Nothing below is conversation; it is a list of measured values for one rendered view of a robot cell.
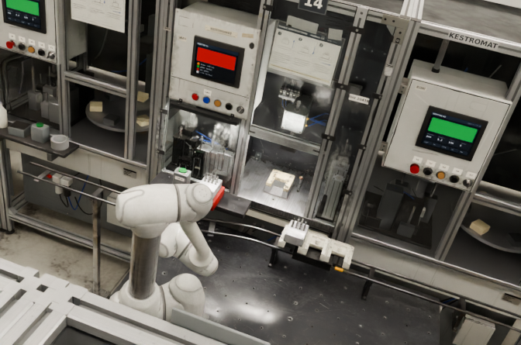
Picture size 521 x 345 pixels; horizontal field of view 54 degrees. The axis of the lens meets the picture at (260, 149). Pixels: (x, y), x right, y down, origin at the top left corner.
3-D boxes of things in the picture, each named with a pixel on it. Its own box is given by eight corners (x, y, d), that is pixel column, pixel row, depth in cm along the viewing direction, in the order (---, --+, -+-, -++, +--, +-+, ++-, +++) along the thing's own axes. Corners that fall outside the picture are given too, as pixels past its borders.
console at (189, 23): (166, 99, 258) (172, 9, 235) (189, 80, 282) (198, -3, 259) (243, 122, 251) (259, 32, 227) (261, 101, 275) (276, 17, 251)
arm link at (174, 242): (162, 231, 236) (185, 247, 236) (146, 251, 222) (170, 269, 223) (172, 216, 230) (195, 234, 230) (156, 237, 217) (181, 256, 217)
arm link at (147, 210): (163, 332, 215) (108, 340, 207) (156, 298, 226) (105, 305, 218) (184, 206, 167) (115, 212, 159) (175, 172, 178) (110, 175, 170)
